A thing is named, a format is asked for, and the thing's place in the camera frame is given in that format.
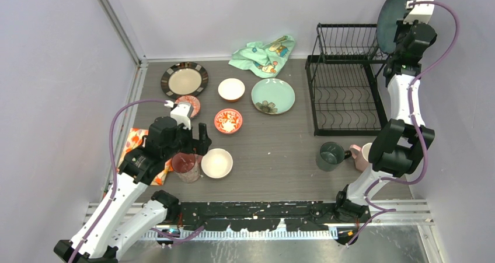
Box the white bowl orange outside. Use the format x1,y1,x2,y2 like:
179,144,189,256
218,78,245,102

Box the white ceramic bowl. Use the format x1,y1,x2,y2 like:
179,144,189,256
201,148,233,179

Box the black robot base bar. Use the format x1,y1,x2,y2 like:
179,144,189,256
162,201,371,232

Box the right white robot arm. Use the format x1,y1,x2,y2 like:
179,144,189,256
333,21,437,223

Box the orange coral pattern bowl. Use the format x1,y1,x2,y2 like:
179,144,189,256
214,108,243,134

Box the mint green flower plate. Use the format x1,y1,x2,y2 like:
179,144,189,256
251,78,295,115

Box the mint green cartoon cloth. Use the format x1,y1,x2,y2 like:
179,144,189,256
228,35,295,79

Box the pale pink mug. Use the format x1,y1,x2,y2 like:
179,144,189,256
349,142,372,172

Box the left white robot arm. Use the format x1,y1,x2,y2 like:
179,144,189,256
54,117,212,262

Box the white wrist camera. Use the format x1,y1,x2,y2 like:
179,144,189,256
403,0,435,24
164,100,194,130

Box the pink glass mug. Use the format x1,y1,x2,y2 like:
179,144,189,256
170,153,203,183

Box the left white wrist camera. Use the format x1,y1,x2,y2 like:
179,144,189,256
164,100,194,130

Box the dark green mug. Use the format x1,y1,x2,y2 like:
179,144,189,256
316,142,351,171

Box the black rimmed cream plate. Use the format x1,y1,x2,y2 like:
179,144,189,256
160,62,209,99

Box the orange floral cloth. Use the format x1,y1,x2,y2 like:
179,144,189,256
117,128,173,186

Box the black wire dish rack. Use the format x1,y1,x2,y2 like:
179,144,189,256
305,23,388,136

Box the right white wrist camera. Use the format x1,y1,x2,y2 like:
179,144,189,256
403,0,435,24

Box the dark blue floral plate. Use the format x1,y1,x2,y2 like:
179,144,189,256
377,0,409,54

